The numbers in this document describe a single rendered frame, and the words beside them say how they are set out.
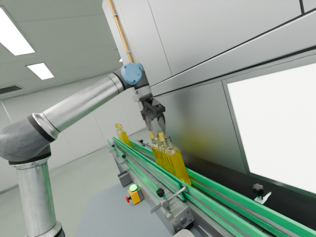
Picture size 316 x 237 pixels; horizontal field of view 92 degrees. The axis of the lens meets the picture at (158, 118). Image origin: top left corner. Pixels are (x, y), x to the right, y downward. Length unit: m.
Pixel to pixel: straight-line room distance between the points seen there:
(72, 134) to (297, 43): 6.41
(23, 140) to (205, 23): 0.62
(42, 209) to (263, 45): 0.82
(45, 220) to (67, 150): 5.90
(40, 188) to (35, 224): 0.11
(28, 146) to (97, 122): 5.99
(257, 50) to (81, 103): 0.50
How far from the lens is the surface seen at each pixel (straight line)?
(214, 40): 0.57
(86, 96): 0.53
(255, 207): 0.58
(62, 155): 6.66
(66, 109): 0.52
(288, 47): 0.45
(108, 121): 6.53
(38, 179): 0.69
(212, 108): 0.59
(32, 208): 0.72
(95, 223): 1.16
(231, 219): 0.56
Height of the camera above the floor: 1.35
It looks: 9 degrees down
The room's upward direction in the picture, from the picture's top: 19 degrees counter-clockwise
